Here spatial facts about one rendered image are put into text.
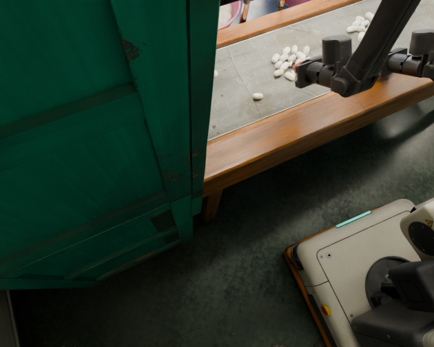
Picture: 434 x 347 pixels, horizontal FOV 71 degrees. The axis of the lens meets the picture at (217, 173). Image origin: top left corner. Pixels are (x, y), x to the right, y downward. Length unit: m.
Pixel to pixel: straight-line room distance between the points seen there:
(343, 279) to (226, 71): 0.95
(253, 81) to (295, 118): 0.19
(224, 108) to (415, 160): 1.42
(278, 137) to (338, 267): 0.69
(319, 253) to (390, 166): 0.83
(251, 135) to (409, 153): 1.37
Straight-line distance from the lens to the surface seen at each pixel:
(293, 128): 0.96
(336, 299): 1.41
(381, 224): 1.55
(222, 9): 1.26
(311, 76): 0.91
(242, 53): 1.12
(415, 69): 1.10
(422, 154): 2.18
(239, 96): 1.01
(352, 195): 1.85
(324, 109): 1.03
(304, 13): 1.27
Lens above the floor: 1.57
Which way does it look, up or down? 70 degrees down
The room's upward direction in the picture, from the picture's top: 12 degrees clockwise
